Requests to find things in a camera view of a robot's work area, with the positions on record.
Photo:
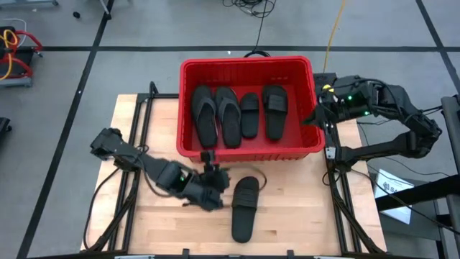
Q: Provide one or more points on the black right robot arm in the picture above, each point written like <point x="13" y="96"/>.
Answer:
<point x="381" y="151"/>

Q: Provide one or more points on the black floor object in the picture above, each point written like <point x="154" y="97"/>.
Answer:
<point x="4" y="125"/>

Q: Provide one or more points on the black aluminium rig frame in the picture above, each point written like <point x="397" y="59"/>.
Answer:
<point x="158" y="95"/>

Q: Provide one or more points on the yellow tape tag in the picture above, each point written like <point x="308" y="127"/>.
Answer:
<point x="327" y="87"/>

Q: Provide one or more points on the red plastic bin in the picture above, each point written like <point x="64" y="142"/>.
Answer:
<point x="244" y="72"/>

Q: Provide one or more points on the black flip-flop sandal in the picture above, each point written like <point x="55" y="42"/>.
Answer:
<point x="205" y="126"/>
<point x="230" y="126"/>

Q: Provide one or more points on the grey metal stand base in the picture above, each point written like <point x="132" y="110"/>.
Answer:
<point x="28" y="3"/>

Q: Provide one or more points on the black thick-soled slide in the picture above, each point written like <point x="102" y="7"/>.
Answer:
<point x="275" y="122"/>
<point x="244" y="223"/>

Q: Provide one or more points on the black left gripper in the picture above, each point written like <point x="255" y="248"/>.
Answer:
<point x="206" y="192"/>

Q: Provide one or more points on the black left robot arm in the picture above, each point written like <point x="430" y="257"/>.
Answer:
<point x="151" y="169"/>

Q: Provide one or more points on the black stand foot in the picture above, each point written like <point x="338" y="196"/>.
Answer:
<point x="106" y="11"/>

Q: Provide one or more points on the small black floor cap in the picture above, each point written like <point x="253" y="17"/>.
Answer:
<point x="76" y="14"/>

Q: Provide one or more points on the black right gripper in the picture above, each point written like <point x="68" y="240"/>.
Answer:
<point x="339" y="104"/>

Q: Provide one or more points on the silver metal bracket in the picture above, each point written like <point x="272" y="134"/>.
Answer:
<point x="330" y="153"/>

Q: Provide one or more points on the black metal stand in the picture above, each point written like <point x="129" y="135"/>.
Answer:
<point x="424" y="194"/>

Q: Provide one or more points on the small black slide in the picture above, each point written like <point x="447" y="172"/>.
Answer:
<point x="249" y="122"/>

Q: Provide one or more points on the black control box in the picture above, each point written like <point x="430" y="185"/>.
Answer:
<point x="321" y="78"/>

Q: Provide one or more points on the white printed sheet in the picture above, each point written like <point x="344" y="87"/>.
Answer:
<point x="390" y="183"/>

